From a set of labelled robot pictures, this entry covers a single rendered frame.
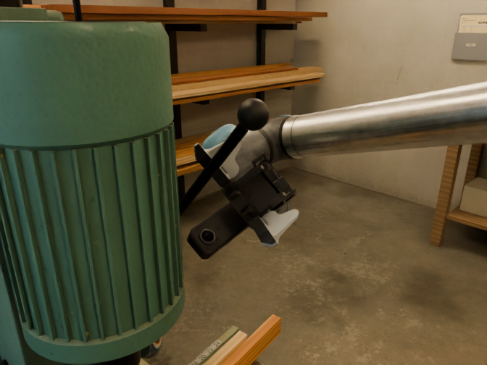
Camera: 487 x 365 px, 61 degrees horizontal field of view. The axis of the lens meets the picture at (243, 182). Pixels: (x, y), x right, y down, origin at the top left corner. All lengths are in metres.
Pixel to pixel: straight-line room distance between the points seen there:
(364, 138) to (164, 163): 0.41
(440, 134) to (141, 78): 0.45
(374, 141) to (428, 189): 3.18
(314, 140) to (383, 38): 3.14
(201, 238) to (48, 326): 0.24
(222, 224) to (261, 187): 0.09
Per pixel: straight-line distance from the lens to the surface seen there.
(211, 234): 0.59
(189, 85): 2.89
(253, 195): 0.57
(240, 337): 0.83
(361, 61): 3.97
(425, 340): 2.42
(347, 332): 2.34
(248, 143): 0.79
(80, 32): 0.34
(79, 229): 0.38
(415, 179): 3.91
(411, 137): 0.68
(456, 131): 0.66
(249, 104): 0.44
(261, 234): 0.50
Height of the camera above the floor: 1.50
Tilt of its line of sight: 21 degrees down
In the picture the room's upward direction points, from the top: straight up
